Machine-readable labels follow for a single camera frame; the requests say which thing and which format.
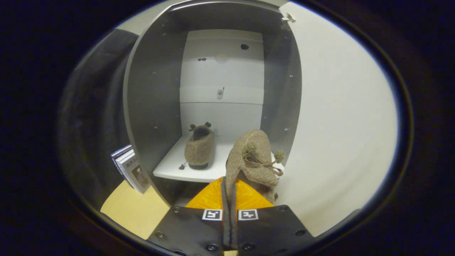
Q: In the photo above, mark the brown fuzzy shoe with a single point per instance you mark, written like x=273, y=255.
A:
x=199, y=147
x=254, y=142

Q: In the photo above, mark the white cover book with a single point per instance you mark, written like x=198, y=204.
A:
x=137, y=176
x=119, y=154

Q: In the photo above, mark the white shoe cabinet door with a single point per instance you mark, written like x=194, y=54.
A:
x=337, y=124

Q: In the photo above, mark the grey shoe cabinet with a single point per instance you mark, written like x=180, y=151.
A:
x=153, y=99

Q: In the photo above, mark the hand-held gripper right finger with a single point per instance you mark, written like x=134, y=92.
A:
x=270, y=227

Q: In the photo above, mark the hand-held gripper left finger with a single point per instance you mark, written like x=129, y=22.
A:
x=224, y=213

